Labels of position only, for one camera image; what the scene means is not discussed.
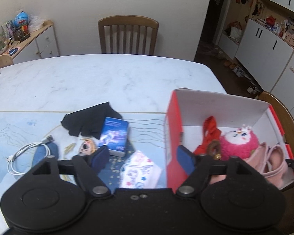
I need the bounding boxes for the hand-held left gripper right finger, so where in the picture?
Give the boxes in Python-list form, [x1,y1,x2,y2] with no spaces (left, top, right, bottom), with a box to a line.
[175,145,267,197]

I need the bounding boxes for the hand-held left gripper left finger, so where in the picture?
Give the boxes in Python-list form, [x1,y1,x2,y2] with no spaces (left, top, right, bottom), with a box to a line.
[27,145,112,197]

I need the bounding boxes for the pink shoes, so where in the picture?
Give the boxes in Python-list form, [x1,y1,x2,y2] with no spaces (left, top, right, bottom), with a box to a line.
[242,143,294,189]

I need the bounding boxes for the blue card box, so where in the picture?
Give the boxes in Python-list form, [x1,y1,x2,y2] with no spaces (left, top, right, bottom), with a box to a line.
[99,117,130,157]

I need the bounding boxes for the red cloth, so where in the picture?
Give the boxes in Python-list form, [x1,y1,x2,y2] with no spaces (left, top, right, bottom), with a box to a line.
[194,116,222,156]

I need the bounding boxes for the black glove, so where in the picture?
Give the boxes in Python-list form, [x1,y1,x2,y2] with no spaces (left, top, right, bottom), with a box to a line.
[61,101,123,139]

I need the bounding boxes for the white cartoon printed face mask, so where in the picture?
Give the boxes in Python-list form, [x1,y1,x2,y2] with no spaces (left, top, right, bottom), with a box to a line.
[119,150,162,189]

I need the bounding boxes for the pink plush toy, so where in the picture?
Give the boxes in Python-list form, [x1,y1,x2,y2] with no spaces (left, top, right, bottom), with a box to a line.
[219,124,260,161]

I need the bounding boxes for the red shoe box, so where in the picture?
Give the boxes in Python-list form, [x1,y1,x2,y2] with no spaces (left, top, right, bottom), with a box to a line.
[163,89,294,192]

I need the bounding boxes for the white cable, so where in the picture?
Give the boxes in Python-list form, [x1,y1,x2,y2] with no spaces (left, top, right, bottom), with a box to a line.
[6,136,55,176]

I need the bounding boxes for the wooden slat-back chair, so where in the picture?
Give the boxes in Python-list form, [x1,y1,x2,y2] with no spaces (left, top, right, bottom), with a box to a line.
[257,91,294,191]
[98,15,160,56]

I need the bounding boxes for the pale blue table mat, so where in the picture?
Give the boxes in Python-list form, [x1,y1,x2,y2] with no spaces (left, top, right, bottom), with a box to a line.
[0,110,169,201]

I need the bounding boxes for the cardboard box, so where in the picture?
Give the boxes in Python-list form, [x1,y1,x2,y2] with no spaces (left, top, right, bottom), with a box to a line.
[283,26,294,47]

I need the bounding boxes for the white wooden sideboard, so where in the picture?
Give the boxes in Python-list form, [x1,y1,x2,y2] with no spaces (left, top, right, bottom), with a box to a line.
[0,20,61,66]

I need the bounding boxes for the dark entrance door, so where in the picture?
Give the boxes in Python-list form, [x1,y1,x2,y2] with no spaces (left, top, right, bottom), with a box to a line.
[194,0,223,61]

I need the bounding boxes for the light wooden baby chair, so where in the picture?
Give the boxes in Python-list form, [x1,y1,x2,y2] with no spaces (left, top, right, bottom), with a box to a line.
[0,54,14,69]

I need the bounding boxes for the red bag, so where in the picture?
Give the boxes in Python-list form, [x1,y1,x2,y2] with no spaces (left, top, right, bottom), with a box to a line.
[224,21,243,40]

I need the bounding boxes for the black gadget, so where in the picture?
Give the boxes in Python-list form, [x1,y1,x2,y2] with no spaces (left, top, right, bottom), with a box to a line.
[14,26,31,42]

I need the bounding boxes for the clear plastic bag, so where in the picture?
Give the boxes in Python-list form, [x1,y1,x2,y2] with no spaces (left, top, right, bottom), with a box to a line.
[29,14,45,29]

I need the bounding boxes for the colourful picture book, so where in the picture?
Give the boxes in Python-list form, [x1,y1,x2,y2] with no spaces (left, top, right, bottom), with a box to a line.
[2,20,15,40]

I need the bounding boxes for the blue globe toy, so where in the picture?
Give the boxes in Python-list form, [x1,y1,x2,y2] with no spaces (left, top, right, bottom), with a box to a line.
[14,11,30,26]

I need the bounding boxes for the cartoon face keychain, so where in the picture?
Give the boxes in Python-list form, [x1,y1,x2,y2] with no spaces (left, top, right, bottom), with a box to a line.
[78,138,99,156]

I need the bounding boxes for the white cabinet with black handles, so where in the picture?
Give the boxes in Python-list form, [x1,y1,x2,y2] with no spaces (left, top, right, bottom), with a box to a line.
[234,18,294,79]

